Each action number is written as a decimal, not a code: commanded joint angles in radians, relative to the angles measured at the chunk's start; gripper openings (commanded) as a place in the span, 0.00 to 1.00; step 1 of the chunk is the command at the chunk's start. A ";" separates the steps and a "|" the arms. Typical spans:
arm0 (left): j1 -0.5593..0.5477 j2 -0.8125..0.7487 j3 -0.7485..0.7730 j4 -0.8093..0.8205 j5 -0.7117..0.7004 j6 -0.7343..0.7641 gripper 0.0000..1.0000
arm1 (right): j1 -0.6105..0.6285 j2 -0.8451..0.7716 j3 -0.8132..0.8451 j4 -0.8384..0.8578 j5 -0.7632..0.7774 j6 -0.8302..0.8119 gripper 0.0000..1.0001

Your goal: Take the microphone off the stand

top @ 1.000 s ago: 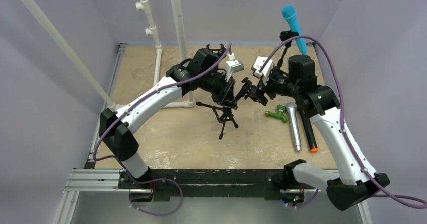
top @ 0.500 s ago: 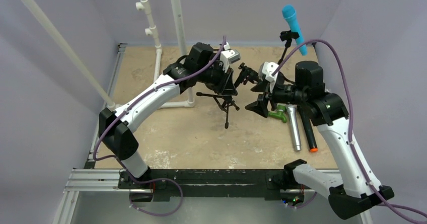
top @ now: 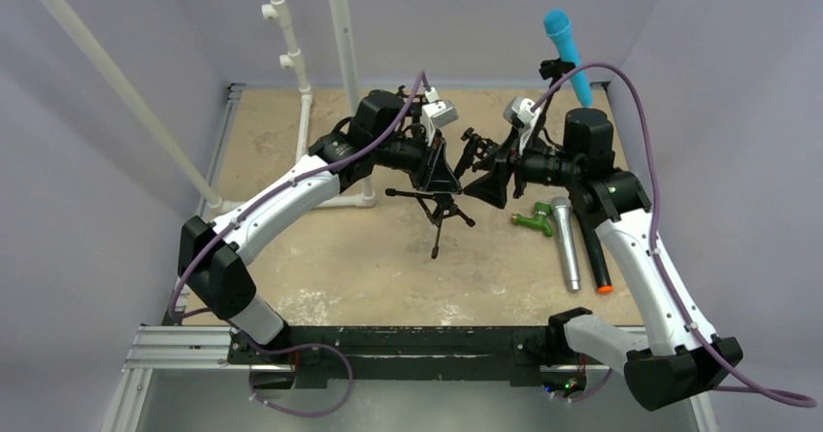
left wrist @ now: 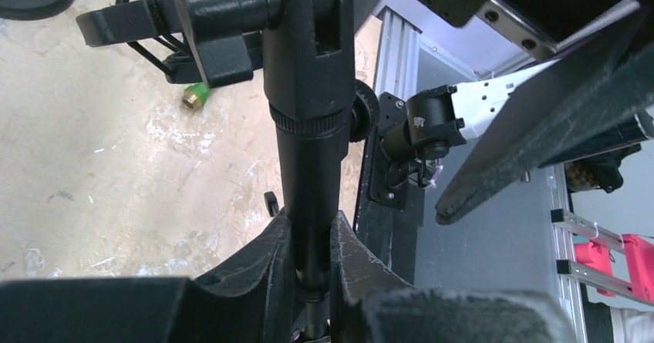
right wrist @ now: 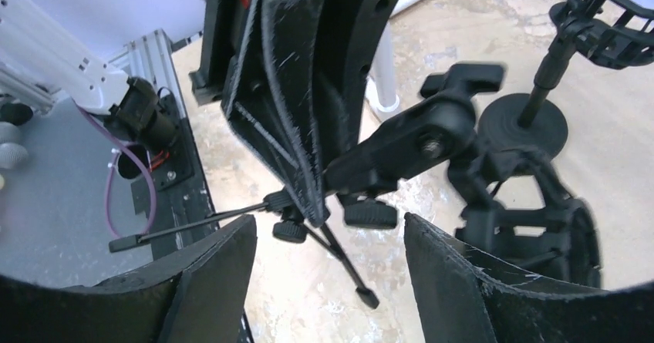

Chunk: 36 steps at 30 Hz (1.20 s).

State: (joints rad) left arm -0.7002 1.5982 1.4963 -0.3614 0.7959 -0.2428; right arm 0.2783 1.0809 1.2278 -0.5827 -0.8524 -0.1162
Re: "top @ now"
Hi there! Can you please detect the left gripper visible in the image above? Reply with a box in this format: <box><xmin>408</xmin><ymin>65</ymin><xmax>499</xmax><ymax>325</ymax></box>
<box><xmin>373</xmin><ymin>127</ymin><xmax>463</xmax><ymax>194</ymax></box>

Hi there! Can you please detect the black tripod mic stand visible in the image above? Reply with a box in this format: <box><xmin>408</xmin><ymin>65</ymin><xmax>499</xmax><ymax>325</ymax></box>
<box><xmin>384</xmin><ymin>127</ymin><xmax>503</xmax><ymax>260</ymax></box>

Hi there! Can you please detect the silver grey microphone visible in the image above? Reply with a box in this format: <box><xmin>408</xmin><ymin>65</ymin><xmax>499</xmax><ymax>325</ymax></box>
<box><xmin>550</xmin><ymin>196</ymin><xmax>581</xmax><ymax>293</ymax></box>

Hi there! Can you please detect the black microphone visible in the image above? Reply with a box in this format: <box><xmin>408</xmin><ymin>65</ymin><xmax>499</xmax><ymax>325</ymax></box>
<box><xmin>575</xmin><ymin>212</ymin><xmax>613</xmax><ymax>294</ymax></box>

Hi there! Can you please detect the blue microphone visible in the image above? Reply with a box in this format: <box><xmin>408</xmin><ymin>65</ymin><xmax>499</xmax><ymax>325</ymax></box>
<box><xmin>543</xmin><ymin>9</ymin><xmax>593</xmax><ymax>108</ymax></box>

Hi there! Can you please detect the black clip round-base stand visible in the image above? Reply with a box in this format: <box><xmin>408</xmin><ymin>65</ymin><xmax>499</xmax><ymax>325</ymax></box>
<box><xmin>536</xmin><ymin>58</ymin><xmax>576</xmax><ymax>133</ymax></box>

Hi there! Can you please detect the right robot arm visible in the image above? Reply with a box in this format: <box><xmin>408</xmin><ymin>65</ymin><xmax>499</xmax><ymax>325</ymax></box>
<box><xmin>463</xmin><ymin>106</ymin><xmax>742</xmax><ymax>411</ymax></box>

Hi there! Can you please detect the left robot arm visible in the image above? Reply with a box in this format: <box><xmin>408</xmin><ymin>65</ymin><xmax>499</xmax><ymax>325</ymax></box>
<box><xmin>178</xmin><ymin>89</ymin><xmax>461</xmax><ymax>363</ymax></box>

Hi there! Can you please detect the green tap faucet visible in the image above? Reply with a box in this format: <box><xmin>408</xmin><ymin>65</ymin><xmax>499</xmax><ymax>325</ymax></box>
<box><xmin>510</xmin><ymin>201</ymin><xmax>554</xmax><ymax>238</ymax></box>

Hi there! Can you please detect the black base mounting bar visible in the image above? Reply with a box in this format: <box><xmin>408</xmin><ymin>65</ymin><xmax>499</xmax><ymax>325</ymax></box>
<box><xmin>227</xmin><ymin>326</ymin><xmax>597</xmax><ymax>396</ymax></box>

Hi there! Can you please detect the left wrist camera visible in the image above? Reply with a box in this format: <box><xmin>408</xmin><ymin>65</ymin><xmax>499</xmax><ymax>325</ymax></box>
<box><xmin>421</xmin><ymin>86</ymin><xmax>459</xmax><ymax>147</ymax></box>

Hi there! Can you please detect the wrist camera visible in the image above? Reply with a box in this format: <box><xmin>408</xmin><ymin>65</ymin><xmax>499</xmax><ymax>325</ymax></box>
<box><xmin>421</xmin><ymin>86</ymin><xmax>459</xmax><ymax>147</ymax></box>
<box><xmin>504</xmin><ymin>96</ymin><xmax>543</xmax><ymax>154</ymax></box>

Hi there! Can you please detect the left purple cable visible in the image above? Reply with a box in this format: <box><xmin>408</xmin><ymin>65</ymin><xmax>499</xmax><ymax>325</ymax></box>
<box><xmin>168</xmin><ymin>70</ymin><xmax>432</xmax><ymax>321</ymax></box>

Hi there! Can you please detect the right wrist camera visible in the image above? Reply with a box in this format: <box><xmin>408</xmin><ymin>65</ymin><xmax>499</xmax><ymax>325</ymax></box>
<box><xmin>504</xmin><ymin>96</ymin><xmax>543</xmax><ymax>154</ymax></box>

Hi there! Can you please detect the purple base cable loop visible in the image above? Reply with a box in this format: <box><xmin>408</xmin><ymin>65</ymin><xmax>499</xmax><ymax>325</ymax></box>
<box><xmin>248</xmin><ymin>342</ymin><xmax>354</xmax><ymax>418</ymax></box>

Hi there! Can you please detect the white PVC pipe frame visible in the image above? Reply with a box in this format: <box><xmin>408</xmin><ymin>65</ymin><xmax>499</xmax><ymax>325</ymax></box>
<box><xmin>38</xmin><ymin>0</ymin><xmax>360</xmax><ymax>212</ymax></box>

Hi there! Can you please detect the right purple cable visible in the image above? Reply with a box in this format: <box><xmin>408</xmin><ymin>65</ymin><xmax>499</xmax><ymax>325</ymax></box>
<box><xmin>530</xmin><ymin>62</ymin><xmax>819</xmax><ymax>410</ymax></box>

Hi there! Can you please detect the aluminium rail frame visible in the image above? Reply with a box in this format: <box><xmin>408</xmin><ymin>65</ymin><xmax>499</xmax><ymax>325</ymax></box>
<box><xmin>101</xmin><ymin>82</ymin><xmax>718</xmax><ymax>432</ymax></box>

